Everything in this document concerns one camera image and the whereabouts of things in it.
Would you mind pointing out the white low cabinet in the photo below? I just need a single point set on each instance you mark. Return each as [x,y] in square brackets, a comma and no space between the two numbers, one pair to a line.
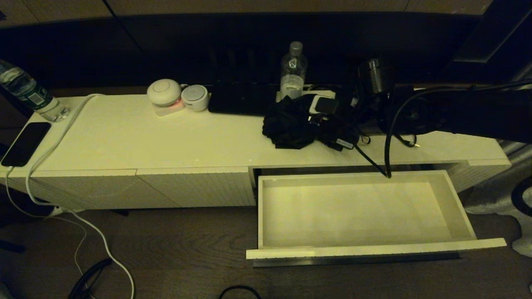
[166,141]

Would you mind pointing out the black flat set-top box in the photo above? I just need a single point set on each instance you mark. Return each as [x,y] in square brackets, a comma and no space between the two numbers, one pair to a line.
[241,101]

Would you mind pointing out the grey curtain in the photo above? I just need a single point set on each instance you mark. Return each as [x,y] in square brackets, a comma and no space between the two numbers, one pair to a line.
[486,201]

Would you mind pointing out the water bottle green label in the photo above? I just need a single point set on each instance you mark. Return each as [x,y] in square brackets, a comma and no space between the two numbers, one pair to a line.
[29,92]

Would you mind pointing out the small white round speaker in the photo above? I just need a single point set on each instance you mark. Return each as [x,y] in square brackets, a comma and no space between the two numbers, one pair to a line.
[194,97]

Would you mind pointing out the black folding umbrella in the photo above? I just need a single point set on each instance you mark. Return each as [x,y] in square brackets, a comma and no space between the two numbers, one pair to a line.
[286,124]

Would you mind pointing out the large white round lamp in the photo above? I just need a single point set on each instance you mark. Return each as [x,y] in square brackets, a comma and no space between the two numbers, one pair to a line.
[164,92]

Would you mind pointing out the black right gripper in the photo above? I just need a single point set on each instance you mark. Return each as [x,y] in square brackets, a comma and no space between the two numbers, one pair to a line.
[370,112]

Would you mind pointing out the black smartphone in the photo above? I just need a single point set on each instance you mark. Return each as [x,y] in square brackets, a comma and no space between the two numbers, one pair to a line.
[25,143]

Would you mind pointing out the white drawer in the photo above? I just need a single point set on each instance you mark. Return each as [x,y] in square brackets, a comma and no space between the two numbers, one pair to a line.
[353,211]

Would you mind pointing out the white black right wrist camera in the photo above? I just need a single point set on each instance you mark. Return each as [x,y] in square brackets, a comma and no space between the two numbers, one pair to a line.
[326,107]

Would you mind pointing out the clear water bottle grey cap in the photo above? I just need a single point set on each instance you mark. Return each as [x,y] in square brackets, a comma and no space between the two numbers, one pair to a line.
[293,70]

